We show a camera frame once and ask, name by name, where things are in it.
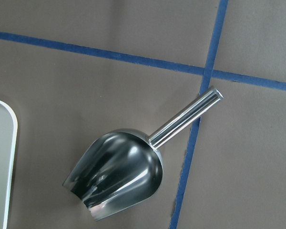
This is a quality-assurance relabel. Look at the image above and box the metal ice scoop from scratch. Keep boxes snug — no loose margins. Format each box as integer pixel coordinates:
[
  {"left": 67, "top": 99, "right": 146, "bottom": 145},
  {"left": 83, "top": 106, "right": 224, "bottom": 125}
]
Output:
[{"left": 63, "top": 87, "right": 223, "bottom": 220}]

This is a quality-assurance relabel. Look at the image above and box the white rectangular tray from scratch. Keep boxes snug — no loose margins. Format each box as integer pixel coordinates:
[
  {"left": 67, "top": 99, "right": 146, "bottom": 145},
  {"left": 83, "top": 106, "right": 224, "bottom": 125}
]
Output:
[{"left": 0, "top": 100, "right": 18, "bottom": 229}]

